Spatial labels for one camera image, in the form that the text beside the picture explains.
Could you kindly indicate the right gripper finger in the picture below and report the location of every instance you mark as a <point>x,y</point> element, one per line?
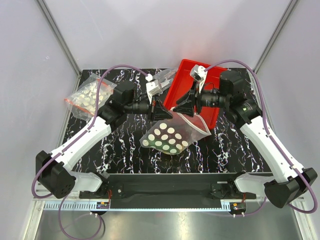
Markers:
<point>188,99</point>
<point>185,107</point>

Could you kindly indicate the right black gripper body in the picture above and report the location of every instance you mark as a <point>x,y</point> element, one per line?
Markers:
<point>210,98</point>

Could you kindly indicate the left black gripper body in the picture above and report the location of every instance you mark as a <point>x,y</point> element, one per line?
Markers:
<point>137,107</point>

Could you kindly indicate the polka dot zip bag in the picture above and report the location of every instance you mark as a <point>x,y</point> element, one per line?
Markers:
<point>173,136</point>

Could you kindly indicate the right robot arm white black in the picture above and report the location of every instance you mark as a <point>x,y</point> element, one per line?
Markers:
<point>289,178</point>

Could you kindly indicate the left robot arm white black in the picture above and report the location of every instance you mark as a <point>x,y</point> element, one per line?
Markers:
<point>54,170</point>

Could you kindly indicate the small clear bag with items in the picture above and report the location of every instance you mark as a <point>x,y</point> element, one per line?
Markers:
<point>166,77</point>

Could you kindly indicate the red zipper clear bag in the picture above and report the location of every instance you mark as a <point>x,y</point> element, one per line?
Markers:
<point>82,103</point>

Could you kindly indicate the red plastic tray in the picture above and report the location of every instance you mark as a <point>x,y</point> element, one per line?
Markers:
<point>182,83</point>

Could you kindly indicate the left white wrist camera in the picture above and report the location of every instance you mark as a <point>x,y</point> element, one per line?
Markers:
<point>153,87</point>

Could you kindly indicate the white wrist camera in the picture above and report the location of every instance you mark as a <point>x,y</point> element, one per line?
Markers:
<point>153,87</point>
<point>199,73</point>

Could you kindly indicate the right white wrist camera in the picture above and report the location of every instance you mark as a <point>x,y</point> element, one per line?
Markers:
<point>199,73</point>

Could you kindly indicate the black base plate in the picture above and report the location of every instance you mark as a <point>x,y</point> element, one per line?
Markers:
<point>167,191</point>

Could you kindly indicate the slotted cable duct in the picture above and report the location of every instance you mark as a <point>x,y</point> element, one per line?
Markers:
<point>99,207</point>

